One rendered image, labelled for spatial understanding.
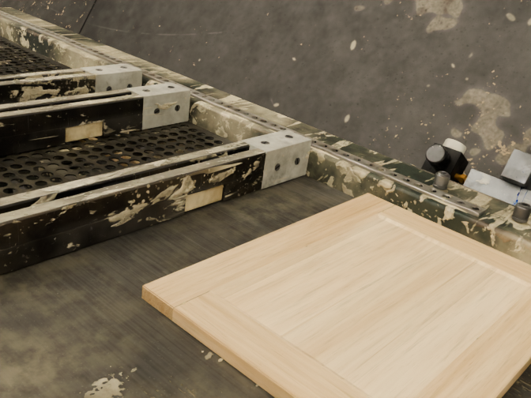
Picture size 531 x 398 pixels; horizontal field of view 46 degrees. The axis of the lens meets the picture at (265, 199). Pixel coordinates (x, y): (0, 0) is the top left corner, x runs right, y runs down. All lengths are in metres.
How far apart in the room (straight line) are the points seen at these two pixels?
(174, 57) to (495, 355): 2.26
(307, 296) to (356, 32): 1.70
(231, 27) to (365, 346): 2.11
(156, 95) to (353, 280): 0.64
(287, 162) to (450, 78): 1.14
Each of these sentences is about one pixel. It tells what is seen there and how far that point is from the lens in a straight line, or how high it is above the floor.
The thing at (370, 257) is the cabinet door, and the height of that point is 1.05.
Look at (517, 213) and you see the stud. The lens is 1.04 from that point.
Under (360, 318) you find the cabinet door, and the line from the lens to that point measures 0.76.
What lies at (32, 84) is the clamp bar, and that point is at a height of 1.15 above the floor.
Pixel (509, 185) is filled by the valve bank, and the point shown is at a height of 0.74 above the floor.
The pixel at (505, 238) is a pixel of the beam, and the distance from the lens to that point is 1.00.
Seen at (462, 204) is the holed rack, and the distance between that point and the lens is 1.04.
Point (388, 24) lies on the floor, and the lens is 2.34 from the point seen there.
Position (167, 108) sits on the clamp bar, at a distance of 1.31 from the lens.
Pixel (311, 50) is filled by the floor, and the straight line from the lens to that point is 2.42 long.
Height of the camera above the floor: 1.86
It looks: 55 degrees down
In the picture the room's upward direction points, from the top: 60 degrees counter-clockwise
